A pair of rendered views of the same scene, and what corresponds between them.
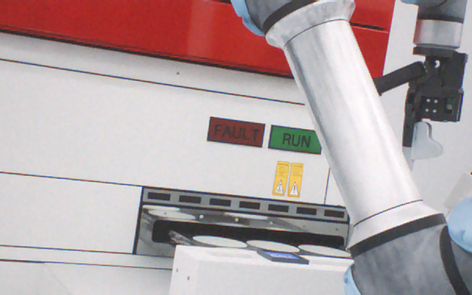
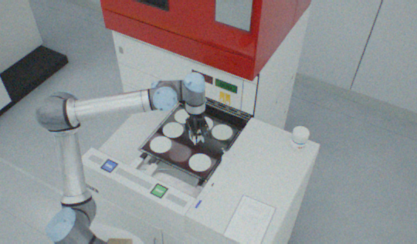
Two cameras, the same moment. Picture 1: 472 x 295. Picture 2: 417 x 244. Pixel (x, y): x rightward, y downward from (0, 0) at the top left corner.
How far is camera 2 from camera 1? 198 cm
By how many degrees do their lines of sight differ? 62
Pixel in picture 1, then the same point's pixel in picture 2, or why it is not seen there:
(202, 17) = (174, 39)
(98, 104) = (154, 55)
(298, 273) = (103, 175)
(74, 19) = (133, 32)
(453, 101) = (195, 131)
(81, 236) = not seen: hidden behind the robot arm
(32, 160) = (140, 67)
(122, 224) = not seen: hidden behind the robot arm
